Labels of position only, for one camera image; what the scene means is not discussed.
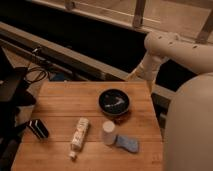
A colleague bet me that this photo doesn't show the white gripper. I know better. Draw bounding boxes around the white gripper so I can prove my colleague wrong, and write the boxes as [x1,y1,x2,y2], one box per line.
[126,53,164,81]

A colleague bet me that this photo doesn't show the white ceramic cup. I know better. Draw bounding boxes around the white ceramic cup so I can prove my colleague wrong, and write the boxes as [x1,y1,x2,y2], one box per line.
[101,121,116,145]

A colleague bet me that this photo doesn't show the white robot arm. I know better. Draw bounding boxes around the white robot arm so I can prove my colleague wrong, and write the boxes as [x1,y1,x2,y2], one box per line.
[128,32,213,171]

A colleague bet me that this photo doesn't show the black ceramic bowl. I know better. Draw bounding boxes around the black ceramic bowl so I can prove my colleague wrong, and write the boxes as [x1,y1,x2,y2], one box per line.
[98,89,130,117]

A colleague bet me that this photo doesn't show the black striped eraser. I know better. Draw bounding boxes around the black striped eraser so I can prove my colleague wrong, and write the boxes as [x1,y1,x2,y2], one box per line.
[28,119,49,139]

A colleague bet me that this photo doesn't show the white tube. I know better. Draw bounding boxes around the white tube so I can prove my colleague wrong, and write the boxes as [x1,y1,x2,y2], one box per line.
[69,117,90,160]

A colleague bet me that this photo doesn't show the black stand equipment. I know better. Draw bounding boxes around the black stand equipment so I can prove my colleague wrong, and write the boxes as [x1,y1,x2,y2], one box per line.
[0,47,36,171]

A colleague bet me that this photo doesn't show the black cable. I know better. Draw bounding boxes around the black cable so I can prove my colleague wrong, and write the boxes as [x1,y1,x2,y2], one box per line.
[23,46,53,85]

